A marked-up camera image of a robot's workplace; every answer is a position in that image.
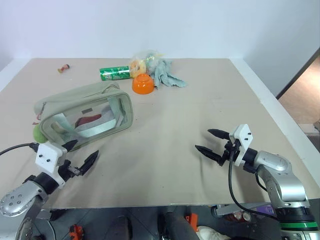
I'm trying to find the orange bowl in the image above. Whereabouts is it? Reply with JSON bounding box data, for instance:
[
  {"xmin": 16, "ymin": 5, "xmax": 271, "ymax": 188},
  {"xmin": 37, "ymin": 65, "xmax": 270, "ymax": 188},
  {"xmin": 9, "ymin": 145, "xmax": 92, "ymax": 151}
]
[{"xmin": 131, "ymin": 73, "xmax": 155, "ymax": 95}]

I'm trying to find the clear plastic bag with items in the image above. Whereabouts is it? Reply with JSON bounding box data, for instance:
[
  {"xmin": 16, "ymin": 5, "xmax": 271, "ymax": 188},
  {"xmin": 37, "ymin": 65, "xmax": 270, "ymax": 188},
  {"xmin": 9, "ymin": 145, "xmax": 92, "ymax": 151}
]
[{"xmin": 129, "ymin": 49, "xmax": 169, "ymax": 79}]

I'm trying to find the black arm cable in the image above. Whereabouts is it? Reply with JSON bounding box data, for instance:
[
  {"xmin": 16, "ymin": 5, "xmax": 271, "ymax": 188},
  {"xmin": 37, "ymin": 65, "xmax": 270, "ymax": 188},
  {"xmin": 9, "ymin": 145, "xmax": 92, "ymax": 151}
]
[
  {"xmin": 228, "ymin": 146, "xmax": 279, "ymax": 221},
  {"xmin": 0, "ymin": 142, "xmax": 39, "ymax": 156}
]

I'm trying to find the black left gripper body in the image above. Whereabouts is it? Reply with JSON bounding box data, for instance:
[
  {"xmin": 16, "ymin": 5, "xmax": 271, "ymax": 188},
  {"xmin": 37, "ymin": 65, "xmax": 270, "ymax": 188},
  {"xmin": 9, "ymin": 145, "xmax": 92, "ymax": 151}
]
[{"xmin": 57, "ymin": 159, "xmax": 85, "ymax": 185}]

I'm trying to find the grey-blue cloth rag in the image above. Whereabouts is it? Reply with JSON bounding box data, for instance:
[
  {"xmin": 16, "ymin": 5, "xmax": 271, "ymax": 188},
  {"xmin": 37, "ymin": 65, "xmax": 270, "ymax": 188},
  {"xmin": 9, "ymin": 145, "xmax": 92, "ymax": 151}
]
[{"xmin": 149, "ymin": 59, "xmax": 189, "ymax": 91}]

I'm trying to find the green ball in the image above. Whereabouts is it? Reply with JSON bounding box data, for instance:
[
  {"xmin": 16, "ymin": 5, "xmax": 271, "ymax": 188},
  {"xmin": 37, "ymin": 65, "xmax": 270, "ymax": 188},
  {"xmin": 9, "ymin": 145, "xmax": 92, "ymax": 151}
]
[{"xmin": 32, "ymin": 124, "xmax": 49, "ymax": 144}]

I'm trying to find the purple box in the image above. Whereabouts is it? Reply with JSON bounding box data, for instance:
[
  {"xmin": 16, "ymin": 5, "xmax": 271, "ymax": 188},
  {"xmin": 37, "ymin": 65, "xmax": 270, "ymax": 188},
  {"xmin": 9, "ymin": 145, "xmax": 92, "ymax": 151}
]
[{"xmin": 251, "ymin": 203, "xmax": 275, "ymax": 214}]

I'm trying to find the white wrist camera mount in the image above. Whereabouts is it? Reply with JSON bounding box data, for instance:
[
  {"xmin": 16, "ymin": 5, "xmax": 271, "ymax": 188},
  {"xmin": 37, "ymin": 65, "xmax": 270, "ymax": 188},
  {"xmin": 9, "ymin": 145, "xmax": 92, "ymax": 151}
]
[
  {"xmin": 228, "ymin": 123, "xmax": 254, "ymax": 167},
  {"xmin": 35, "ymin": 142, "xmax": 69, "ymax": 189}
]

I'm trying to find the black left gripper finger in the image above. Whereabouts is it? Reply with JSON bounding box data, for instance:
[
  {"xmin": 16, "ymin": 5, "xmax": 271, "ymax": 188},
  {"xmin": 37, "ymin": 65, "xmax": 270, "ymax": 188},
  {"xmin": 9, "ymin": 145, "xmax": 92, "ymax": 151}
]
[
  {"xmin": 80, "ymin": 149, "xmax": 100, "ymax": 174},
  {"xmin": 62, "ymin": 139, "xmax": 79, "ymax": 152}
]

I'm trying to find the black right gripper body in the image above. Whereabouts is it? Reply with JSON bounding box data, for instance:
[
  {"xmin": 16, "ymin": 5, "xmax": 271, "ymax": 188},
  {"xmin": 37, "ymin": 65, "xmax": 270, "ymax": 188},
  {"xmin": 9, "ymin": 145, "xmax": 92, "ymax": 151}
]
[{"xmin": 216, "ymin": 139, "xmax": 236, "ymax": 167}]

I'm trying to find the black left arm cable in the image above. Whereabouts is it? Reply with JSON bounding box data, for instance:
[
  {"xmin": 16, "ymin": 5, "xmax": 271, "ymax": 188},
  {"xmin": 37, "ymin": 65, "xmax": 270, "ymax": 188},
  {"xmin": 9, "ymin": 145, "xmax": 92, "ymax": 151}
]
[{"xmin": 0, "ymin": 142, "xmax": 39, "ymax": 156}]

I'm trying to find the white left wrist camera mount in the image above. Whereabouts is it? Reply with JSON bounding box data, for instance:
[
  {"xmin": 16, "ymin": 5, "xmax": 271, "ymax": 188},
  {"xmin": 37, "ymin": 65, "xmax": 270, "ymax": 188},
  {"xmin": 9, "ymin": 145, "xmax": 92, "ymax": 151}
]
[{"xmin": 35, "ymin": 142, "xmax": 69, "ymax": 189}]

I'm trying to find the beige clear toiletry bag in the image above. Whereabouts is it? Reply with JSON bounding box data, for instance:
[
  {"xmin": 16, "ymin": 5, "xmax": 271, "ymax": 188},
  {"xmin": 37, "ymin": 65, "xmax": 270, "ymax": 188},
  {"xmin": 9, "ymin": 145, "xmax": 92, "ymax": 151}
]
[{"xmin": 33, "ymin": 82, "xmax": 134, "ymax": 152}]

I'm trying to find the orange plastic part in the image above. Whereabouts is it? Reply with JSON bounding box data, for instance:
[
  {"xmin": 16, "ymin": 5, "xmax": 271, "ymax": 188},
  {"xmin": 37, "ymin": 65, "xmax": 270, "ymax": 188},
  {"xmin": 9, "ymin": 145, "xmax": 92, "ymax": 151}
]
[
  {"xmin": 184, "ymin": 213, "xmax": 200, "ymax": 231},
  {"xmin": 69, "ymin": 224, "xmax": 84, "ymax": 239}
]

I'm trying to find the grey metal bracket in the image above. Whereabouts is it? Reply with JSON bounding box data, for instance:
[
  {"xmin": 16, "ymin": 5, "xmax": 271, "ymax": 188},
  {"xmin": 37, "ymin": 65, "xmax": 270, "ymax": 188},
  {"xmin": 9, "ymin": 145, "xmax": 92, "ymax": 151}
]
[{"xmin": 215, "ymin": 203, "xmax": 241, "ymax": 218}]

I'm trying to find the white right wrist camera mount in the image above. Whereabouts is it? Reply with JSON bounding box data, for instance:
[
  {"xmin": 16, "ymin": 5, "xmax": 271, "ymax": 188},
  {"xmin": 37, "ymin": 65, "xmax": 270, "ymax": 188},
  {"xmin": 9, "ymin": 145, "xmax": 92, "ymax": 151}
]
[{"xmin": 228, "ymin": 123, "xmax": 254, "ymax": 167}]

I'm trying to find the green soda can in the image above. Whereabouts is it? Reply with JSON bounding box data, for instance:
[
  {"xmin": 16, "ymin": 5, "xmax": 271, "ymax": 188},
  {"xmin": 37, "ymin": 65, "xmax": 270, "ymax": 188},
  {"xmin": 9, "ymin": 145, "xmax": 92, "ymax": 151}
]
[{"xmin": 99, "ymin": 65, "xmax": 132, "ymax": 82}]

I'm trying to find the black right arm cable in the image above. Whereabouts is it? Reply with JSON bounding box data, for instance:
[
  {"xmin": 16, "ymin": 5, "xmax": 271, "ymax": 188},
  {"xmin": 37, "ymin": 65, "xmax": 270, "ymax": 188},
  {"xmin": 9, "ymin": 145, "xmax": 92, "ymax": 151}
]
[{"xmin": 228, "ymin": 146, "xmax": 279, "ymax": 221}]

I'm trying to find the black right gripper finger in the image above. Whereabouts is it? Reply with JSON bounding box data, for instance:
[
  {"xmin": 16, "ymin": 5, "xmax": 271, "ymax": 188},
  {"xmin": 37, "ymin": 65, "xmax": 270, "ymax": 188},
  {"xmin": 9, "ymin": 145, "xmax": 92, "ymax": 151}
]
[
  {"xmin": 194, "ymin": 144, "xmax": 223, "ymax": 164},
  {"xmin": 207, "ymin": 128, "xmax": 230, "ymax": 141}
]

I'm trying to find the dark rounded shape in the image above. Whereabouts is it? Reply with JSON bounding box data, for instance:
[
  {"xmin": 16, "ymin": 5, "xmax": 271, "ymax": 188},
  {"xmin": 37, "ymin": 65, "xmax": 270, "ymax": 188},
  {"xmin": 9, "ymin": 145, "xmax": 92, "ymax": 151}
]
[{"xmin": 159, "ymin": 205, "xmax": 199, "ymax": 240}]

